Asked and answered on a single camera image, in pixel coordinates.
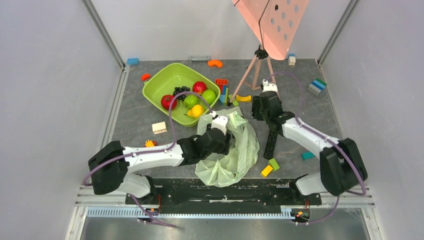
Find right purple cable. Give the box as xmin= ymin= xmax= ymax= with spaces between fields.
xmin=264 ymin=71 xmax=368 ymax=226

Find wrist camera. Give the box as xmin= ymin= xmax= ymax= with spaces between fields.
xmin=209 ymin=111 xmax=229 ymax=135
xmin=260 ymin=79 xmax=278 ymax=93

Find white blue small block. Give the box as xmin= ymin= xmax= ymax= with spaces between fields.
xmin=287 ymin=53 xmax=296 ymax=66

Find blue toy brick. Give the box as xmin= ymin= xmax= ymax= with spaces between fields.
xmin=126 ymin=58 xmax=139 ymax=66

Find yellow wooden block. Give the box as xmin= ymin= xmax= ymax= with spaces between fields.
xmin=260 ymin=165 xmax=274 ymax=178

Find red fake pomegranate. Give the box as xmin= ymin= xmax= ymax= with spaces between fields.
xmin=191 ymin=81 xmax=208 ymax=95

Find green plastic basin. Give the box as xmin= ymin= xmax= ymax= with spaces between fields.
xmin=142 ymin=62 xmax=221 ymax=127

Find white toy brick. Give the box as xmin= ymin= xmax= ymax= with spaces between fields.
xmin=151 ymin=121 xmax=168 ymax=135

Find yellow arch block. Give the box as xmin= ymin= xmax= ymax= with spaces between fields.
xmin=236 ymin=95 xmax=252 ymax=103

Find green fake apple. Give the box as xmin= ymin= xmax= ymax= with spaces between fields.
xmin=201 ymin=89 xmax=217 ymax=106

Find red fake tomato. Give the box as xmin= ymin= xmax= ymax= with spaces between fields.
xmin=160 ymin=94 xmax=178 ymax=111

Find dark fake grape bunch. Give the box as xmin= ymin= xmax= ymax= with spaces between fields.
xmin=172 ymin=86 xmax=191 ymax=101

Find stacked grey blue green bricks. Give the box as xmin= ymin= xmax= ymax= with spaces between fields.
xmin=307 ymin=78 xmax=327 ymax=96

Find red toy brick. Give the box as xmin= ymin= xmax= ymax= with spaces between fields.
xmin=215 ymin=78 xmax=228 ymax=94

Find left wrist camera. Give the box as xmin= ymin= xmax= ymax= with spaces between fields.
xmin=209 ymin=111 xmax=229 ymax=135

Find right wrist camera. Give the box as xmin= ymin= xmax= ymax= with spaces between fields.
xmin=260 ymin=79 xmax=278 ymax=93

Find teal small block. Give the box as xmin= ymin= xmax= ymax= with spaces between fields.
xmin=301 ymin=151 xmax=315 ymax=160

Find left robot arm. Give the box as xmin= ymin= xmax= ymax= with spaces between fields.
xmin=88 ymin=128 xmax=234 ymax=204

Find long green block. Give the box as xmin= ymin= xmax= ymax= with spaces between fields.
xmin=227 ymin=94 xmax=239 ymax=107

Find pink tripod stand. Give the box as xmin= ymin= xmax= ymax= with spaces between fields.
xmin=226 ymin=44 xmax=274 ymax=107

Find pink perforated board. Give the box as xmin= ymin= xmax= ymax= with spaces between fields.
xmin=232 ymin=0 xmax=309 ymax=60

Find pale green plastic bag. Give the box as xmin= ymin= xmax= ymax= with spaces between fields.
xmin=194 ymin=106 xmax=260 ymax=188

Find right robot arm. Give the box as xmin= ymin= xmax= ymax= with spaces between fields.
xmin=251 ymin=91 xmax=368 ymax=204

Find green fake cabbage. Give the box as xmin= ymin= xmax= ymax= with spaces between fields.
xmin=183 ymin=94 xmax=200 ymax=110

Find orange arch block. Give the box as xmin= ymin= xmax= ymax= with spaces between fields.
xmin=207 ymin=59 xmax=223 ymax=68

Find blue green toy block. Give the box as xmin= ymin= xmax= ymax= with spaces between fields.
xmin=218 ymin=85 xmax=229 ymax=106

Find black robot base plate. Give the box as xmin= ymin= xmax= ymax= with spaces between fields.
xmin=138 ymin=178 xmax=322 ymax=214

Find light green wooden block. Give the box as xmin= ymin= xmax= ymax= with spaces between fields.
xmin=268 ymin=158 xmax=280 ymax=172

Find red round block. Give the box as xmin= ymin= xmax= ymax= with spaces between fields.
xmin=140 ymin=73 xmax=151 ymax=82

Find orange small toy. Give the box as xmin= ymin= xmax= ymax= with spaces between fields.
xmin=144 ymin=140 xmax=158 ymax=148

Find grey metal handle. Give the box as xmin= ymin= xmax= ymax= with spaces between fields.
xmin=188 ymin=55 xmax=211 ymax=63

